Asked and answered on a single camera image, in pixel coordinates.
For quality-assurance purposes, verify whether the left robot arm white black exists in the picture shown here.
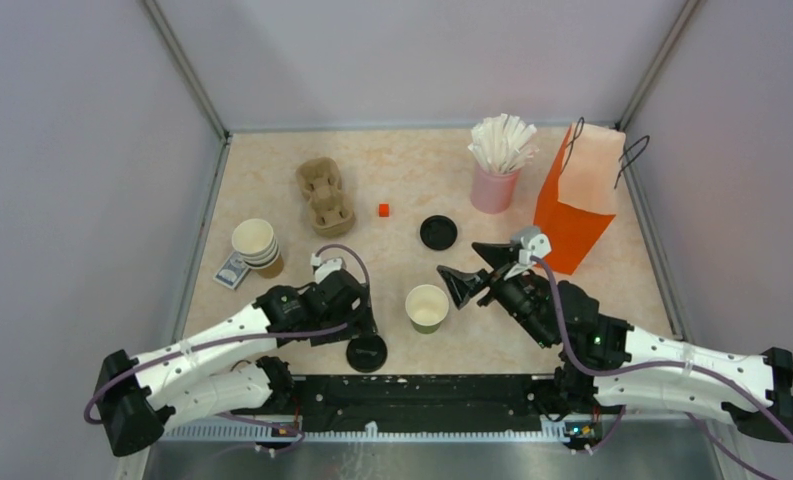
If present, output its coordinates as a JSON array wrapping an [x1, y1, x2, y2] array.
[[84, 269, 374, 457]]

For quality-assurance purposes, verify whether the brown pulp cup carrier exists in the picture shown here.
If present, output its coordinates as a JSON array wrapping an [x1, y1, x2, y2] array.
[[295, 157, 356, 238]]

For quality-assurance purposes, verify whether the purple cable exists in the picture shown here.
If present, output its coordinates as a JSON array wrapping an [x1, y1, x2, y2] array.
[[531, 254, 793, 480], [83, 243, 372, 427]]

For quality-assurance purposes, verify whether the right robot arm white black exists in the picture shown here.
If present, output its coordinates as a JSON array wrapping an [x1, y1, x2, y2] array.
[[436, 242, 793, 443]]

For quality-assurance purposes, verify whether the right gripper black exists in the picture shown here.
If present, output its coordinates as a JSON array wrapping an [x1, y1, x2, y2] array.
[[438, 242, 556, 348]]

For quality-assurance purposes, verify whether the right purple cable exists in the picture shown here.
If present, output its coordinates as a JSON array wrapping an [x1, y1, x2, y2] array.
[[531, 254, 793, 480]]

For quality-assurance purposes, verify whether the bundle of white wrapped straws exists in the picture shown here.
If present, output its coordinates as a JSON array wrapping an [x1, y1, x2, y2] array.
[[467, 113, 539, 175]]

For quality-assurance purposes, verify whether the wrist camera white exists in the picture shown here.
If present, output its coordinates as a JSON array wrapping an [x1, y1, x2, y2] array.
[[310, 253, 345, 283], [504, 225, 552, 280]]

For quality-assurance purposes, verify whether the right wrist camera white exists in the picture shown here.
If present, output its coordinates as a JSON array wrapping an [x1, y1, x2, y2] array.
[[504, 225, 552, 280]]

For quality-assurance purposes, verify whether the pink straw holder cup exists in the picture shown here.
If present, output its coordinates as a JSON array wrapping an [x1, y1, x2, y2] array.
[[470, 164, 520, 214]]

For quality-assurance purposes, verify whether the white paper cup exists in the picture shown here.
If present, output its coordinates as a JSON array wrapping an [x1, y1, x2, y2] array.
[[405, 284, 450, 334]]

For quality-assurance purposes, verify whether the orange paper bag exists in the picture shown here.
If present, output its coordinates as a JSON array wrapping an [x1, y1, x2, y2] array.
[[534, 124, 626, 275]]

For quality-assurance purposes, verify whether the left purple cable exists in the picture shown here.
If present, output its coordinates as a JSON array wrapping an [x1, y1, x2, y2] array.
[[83, 243, 372, 427]]

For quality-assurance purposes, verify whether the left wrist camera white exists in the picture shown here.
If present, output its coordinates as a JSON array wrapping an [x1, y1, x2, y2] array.
[[310, 253, 345, 283]]

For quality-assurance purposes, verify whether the black cup lid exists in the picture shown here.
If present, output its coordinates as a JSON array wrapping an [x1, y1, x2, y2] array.
[[346, 335, 388, 373], [419, 215, 458, 251]]

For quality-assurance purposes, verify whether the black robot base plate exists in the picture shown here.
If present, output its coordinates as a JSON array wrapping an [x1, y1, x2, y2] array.
[[281, 374, 594, 433]]

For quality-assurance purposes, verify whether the white toothed cable rail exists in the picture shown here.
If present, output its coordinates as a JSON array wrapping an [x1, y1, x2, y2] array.
[[161, 419, 570, 443]]

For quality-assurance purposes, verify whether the stack of paper cups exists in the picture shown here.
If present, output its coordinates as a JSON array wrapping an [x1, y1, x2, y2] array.
[[231, 218, 284, 279]]

